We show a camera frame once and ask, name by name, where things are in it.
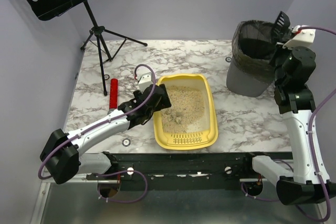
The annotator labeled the black slotted litter scoop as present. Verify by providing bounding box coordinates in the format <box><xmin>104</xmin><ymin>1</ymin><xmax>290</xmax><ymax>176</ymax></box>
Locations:
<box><xmin>271</xmin><ymin>11</ymin><xmax>290</xmax><ymax>44</ymax></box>

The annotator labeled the yellow plastic litter box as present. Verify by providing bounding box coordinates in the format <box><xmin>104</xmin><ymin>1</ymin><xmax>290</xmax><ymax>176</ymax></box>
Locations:
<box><xmin>153</xmin><ymin>73</ymin><xmax>218</xmax><ymax>151</ymax></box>

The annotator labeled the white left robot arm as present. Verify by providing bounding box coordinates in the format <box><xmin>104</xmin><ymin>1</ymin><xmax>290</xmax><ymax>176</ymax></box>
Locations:
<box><xmin>40</xmin><ymin>84</ymin><xmax>171</xmax><ymax>184</ymax></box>

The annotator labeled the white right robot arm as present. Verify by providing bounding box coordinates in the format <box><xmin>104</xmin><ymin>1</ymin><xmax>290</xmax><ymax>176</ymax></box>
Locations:
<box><xmin>251</xmin><ymin>26</ymin><xmax>335</xmax><ymax>205</ymax></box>

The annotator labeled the grey litter clump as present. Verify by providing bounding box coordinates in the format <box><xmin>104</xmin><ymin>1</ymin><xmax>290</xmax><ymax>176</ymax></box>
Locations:
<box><xmin>162</xmin><ymin>112</ymin><xmax>182</xmax><ymax>125</ymax></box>

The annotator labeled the beige cat litter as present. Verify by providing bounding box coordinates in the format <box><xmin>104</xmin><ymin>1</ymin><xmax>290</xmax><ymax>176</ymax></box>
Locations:
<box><xmin>161</xmin><ymin>86</ymin><xmax>205</xmax><ymax>133</ymax></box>

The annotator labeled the black trash bag liner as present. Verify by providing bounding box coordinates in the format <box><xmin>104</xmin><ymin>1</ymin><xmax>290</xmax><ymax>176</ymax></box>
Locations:
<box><xmin>232</xmin><ymin>20</ymin><xmax>276</xmax><ymax>83</ymax></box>

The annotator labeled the grey ribbed trash can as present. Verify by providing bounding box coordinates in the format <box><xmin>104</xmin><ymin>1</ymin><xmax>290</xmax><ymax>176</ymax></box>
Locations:
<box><xmin>226</xmin><ymin>58</ymin><xmax>273</xmax><ymax>98</ymax></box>

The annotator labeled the red cylinder tool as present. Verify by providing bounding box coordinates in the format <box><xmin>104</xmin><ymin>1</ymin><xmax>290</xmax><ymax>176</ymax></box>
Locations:
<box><xmin>108</xmin><ymin>78</ymin><xmax>118</xmax><ymax>114</ymax></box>

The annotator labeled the round marker front left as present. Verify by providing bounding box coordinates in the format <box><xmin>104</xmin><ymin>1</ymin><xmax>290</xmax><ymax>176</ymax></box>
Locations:
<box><xmin>122</xmin><ymin>138</ymin><xmax>131</xmax><ymax>147</ymax></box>

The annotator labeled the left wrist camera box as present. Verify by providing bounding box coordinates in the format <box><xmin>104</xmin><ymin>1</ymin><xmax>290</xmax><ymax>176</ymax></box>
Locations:
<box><xmin>138</xmin><ymin>73</ymin><xmax>153</xmax><ymax>92</ymax></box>

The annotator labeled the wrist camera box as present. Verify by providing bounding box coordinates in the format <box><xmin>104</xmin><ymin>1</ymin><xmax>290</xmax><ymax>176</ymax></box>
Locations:
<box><xmin>138</xmin><ymin>73</ymin><xmax>153</xmax><ymax>92</ymax></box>
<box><xmin>282</xmin><ymin>25</ymin><xmax>316</xmax><ymax>50</ymax></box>

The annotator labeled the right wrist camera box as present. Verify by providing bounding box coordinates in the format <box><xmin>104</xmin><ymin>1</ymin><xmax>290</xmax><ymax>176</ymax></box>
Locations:
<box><xmin>282</xmin><ymin>25</ymin><xmax>316</xmax><ymax>50</ymax></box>

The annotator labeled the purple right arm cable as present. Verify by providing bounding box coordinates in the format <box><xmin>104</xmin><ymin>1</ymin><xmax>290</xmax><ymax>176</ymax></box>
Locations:
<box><xmin>296</xmin><ymin>26</ymin><xmax>336</xmax><ymax>222</ymax></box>

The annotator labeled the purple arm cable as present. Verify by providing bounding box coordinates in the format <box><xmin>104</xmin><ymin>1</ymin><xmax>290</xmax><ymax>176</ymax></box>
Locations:
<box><xmin>296</xmin><ymin>26</ymin><xmax>336</xmax><ymax>222</ymax></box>
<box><xmin>38</xmin><ymin>63</ymin><xmax>158</xmax><ymax>180</ymax></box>

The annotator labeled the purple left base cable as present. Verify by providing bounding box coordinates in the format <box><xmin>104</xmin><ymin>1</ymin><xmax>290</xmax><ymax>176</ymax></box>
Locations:
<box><xmin>98</xmin><ymin>170</ymin><xmax>149</xmax><ymax>204</ymax></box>

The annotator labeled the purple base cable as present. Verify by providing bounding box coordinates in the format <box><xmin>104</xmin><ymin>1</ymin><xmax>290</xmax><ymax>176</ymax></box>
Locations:
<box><xmin>98</xmin><ymin>170</ymin><xmax>149</xmax><ymax>204</ymax></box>
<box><xmin>240</xmin><ymin>159</ymin><xmax>295</xmax><ymax>201</ymax></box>

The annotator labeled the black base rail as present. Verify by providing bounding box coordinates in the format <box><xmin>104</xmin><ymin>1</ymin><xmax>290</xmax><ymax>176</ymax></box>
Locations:
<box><xmin>86</xmin><ymin>152</ymin><xmax>293</xmax><ymax>190</ymax></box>

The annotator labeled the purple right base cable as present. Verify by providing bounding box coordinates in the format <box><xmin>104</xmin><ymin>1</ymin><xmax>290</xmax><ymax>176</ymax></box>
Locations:
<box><xmin>240</xmin><ymin>159</ymin><xmax>295</xmax><ymax>201</ymax></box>

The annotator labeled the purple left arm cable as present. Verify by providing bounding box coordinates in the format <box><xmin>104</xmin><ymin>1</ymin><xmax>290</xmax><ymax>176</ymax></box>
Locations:
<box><xmin>38</xmin><ymin>63</ymin><xmax>158</xmax><ymax>180</ymax></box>

